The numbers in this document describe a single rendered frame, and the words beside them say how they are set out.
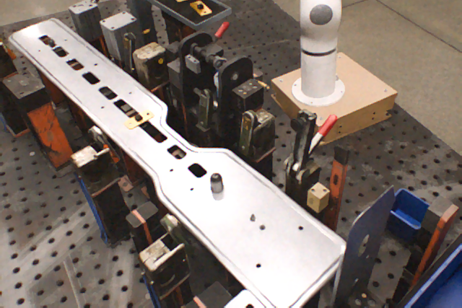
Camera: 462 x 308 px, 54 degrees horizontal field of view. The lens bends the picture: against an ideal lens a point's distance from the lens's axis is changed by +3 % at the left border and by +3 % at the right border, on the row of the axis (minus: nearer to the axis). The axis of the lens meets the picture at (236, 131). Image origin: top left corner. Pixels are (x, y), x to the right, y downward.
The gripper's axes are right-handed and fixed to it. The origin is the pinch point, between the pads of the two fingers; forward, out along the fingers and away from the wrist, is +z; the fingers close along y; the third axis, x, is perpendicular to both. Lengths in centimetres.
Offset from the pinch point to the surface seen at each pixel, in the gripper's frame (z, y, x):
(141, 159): 21, 31, 47
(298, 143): 8, 0, 73
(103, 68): 21.2, 29.5, 3.1
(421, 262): 16, -8, 104
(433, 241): 8, -8, 104
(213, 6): 5.2, -6.9, 12.0
